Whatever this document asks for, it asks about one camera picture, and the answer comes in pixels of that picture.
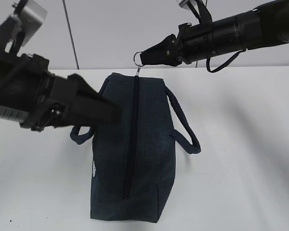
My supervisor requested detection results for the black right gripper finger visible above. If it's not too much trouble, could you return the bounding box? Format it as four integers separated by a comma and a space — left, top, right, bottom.
156, 56, 180, 66
140, 35, 177, 65

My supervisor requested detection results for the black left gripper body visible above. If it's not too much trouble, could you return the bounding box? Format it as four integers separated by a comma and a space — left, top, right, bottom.
18, 54, 79, 132

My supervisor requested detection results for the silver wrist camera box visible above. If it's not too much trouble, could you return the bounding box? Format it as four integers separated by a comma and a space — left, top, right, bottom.
12, 0, 48, 47

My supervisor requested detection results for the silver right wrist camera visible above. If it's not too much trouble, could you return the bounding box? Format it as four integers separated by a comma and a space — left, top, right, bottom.
177, 0, 196, 10

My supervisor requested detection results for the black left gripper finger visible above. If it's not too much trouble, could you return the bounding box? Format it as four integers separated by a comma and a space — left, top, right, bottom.
67, 74, 102, 98
72, 91, 121, 127

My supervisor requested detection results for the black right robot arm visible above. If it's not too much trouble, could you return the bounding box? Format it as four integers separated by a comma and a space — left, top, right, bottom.
140, 0, 289, 69

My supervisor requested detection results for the dark blue lunch bag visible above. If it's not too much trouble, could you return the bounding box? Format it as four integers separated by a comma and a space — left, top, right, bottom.
70, 73, 201, 223

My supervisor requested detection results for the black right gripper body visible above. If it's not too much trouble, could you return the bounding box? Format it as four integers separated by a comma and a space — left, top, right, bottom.
170, 23, 212, 65

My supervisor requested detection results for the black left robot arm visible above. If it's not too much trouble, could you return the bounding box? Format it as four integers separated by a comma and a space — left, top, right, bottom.
0, 14, 121, 132

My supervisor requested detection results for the black cable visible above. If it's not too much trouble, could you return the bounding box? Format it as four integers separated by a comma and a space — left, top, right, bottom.
206, 49, 246, 73

